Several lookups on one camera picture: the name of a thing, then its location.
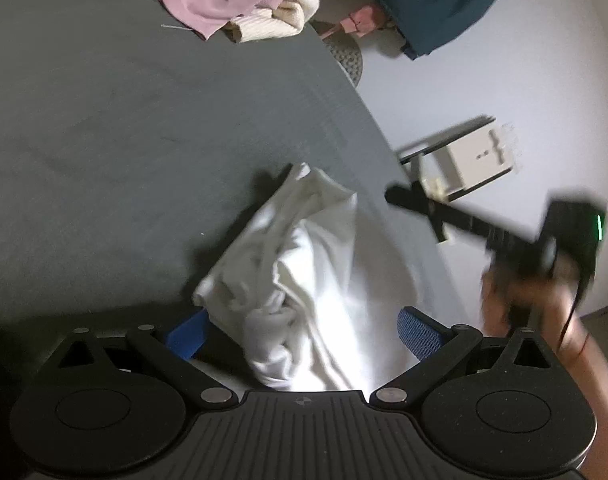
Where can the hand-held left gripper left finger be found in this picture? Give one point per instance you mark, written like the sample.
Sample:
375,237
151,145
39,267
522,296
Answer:
186,336

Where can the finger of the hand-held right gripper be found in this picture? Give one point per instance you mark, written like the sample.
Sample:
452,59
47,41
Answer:
433,210

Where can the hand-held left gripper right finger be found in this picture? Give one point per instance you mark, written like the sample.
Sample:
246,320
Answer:
419,334

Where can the white shirt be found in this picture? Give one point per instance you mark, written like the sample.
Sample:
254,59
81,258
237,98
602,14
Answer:
309,270

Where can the person's right forearm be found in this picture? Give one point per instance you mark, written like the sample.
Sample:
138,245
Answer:
593,375

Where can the person's right hand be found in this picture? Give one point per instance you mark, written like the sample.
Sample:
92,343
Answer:
493,305

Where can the beige and black chair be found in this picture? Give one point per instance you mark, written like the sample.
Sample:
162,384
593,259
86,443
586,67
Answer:
476,157

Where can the salmon pink cloth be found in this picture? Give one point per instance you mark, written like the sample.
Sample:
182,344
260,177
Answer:
364,17

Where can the dark teal jacket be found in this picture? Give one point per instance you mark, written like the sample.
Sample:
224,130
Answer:
433,0

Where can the cream fluffy sweater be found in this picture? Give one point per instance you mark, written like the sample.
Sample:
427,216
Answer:
269,22

